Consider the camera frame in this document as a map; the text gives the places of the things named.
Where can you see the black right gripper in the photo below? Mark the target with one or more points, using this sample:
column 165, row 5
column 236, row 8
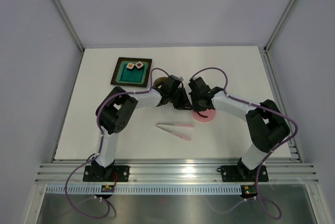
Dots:
column 195, row 107

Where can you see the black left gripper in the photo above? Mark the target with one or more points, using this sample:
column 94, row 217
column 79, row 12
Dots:
column 184, row 103

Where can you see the pink lunch box lid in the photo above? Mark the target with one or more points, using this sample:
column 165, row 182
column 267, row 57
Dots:
column 204, row 116

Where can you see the steel tongs with pink tips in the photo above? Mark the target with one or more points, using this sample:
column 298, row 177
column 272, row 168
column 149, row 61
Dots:
column 163, row 126

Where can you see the round steel lunch box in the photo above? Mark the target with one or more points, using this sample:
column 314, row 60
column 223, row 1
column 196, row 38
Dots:
column 159, row 81

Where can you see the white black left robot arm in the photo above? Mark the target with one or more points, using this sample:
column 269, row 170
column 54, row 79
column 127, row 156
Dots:
column 114, row 113

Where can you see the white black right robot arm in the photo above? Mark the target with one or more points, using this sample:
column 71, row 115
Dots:
column 266, row 125

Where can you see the red centre sushi roll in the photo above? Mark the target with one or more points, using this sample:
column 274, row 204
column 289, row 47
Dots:
column 139, row 65

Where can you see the orange centre sushi roll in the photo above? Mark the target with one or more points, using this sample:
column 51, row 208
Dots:
column 130, row 66

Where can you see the black teal square plate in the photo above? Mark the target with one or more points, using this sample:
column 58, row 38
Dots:
column 135, row 77

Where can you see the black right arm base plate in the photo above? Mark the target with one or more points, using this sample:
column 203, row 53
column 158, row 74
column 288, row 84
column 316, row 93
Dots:
column 234, row 173

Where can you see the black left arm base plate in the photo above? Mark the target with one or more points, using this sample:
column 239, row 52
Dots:
column 119, row 173

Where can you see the aluminium front rail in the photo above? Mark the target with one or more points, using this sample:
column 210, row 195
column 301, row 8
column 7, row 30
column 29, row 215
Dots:
column 292, row 173

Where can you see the white slotted cable duct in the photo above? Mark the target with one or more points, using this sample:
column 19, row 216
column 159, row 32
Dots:
column 145, row 189

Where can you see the right aluminium frame post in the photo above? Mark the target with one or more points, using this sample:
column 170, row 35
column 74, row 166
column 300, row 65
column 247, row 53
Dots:
column 280, row 24

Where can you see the aluminium frame post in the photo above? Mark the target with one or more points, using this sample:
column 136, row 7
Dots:
column 280, row 24
column 69, row 26

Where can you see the left aluminium frame post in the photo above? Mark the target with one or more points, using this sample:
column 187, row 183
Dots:
column 69, row 26

